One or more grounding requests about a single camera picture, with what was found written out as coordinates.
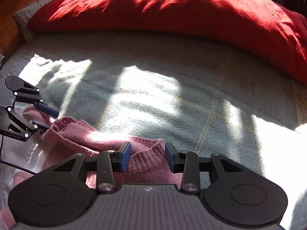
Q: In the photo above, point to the grey pillow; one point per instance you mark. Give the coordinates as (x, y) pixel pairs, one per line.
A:
(23, 16)

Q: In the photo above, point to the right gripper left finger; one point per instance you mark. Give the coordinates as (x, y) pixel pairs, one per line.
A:
(109, 162)

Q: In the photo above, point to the pink and white sweater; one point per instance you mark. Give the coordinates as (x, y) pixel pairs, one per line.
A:
(68, 136)

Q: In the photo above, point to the green plaid bed blanket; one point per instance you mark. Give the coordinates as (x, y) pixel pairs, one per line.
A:
(200, 95)

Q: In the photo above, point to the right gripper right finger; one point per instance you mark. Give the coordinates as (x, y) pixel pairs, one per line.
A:
(186, 163)

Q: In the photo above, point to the red duvet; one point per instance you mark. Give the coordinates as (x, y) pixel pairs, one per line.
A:
(261, 26)

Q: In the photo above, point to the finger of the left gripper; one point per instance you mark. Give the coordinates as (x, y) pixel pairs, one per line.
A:
(29, 94)
(16, 127)

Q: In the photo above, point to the wooden headboard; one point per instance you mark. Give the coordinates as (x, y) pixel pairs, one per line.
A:
(11, 34)

